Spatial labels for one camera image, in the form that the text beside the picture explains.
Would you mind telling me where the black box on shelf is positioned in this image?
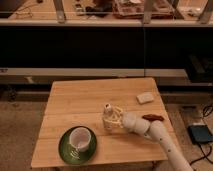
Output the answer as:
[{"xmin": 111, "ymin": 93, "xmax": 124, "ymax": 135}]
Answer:
[{"xmin": 185, "ymin": 55, "xmax": 213, "ymax": 83}]

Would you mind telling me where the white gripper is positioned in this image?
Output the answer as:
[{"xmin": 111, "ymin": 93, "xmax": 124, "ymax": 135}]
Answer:
[{"xmin": 108, "ymin": 106, "xmax": 139, "ymax": 131}]

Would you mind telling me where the green round plate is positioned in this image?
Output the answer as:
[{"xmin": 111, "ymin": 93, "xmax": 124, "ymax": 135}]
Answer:
[{"xmin": 58, "ymin": 126, "xmax": 97, "ymax": 165}]

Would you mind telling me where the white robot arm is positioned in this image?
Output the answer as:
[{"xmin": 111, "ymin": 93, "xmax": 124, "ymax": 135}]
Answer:
[{"xmin": 102, "ymin": 104, "xmax": 193, "ymax": 171}]

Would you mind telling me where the blue box on floor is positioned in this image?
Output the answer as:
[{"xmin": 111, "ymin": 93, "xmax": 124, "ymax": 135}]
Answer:
[{"xmin": 187, "ymin": 125, "xmax": 213, "ymax": 144}]

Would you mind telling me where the wooden table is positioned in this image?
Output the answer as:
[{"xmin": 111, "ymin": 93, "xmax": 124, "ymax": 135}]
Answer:
[{"xmin": 31, "ymin": 78, "xmax": 168, "ymax": 168}]

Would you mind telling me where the white cup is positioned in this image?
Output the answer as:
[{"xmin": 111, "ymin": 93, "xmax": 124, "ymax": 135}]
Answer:
[{"xmin": 69, "ymin": 127, "xmax": 91, "ymax": 152}]

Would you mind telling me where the black cable on floor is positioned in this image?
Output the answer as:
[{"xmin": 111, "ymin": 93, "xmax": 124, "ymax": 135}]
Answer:
[{"xmin": 189, "ymin": 102, "xmax": 213, "ymax": 166}]

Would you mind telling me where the red brown elongated object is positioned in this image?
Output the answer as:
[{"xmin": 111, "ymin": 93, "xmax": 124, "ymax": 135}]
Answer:
[{"xmin": 142, "ymin": 114, "xmax": 164, "ymax": 121}]

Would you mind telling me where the clear plastic bottle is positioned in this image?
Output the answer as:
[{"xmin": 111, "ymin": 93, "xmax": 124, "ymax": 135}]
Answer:
[{"xmin": 102, "ymin": 104, "xmax": 123, "ymax": 131}]

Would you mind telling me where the white sponge block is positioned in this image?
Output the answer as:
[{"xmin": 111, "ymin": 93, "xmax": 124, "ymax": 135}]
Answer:
[{"xmin": 136, "ymin": 92, "xmax": 154, "ymax": 104}]

